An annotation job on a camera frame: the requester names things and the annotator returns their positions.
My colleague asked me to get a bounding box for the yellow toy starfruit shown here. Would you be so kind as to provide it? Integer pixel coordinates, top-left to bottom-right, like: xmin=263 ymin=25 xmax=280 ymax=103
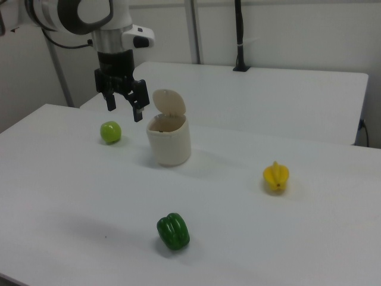
xmin=263 ymin=161 xmax=290 ymax=191

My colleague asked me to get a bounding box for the beige garbage bin body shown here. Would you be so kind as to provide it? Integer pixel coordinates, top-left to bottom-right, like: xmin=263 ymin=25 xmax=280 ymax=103
xmin=145 ymin=113 xmax=192 ymax=168

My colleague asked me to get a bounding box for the dark cable at table edge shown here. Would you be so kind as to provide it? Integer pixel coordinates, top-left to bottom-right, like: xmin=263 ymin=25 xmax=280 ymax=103
xmin=358 ymin=118 xmax=370 ymax=147

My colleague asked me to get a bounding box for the green toy bell pepper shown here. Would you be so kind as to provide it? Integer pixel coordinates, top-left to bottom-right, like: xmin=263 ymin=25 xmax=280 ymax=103
xmin=156 ymin=212 xmax=191 ymax=251

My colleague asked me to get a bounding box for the black camera stand pole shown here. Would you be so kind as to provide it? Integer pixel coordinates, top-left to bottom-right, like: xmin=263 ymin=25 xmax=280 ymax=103
xmin=232 ymin=0 xmax=251 ymax=73

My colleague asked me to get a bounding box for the green toy apple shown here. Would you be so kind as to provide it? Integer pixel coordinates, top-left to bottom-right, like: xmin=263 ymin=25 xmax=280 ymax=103
xmin=99 ymin=120 xmax=122 ymax=145

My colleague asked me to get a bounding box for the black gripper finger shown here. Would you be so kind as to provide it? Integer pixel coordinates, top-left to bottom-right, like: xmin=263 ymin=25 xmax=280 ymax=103
xmin=132 ymin=102 xmax=146 ymax=123
xmin=104 ymin=92 xmax=117 ymax=112

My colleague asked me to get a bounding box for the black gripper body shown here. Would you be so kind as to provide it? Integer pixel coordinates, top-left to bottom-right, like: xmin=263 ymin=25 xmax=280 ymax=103
xmin=94 ymin=49 xmax=150 ymax=109

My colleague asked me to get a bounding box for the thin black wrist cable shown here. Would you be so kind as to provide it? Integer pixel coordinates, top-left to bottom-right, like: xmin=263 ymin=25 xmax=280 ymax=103
xmin=43 ymin=29 xmax=92 ymax=50

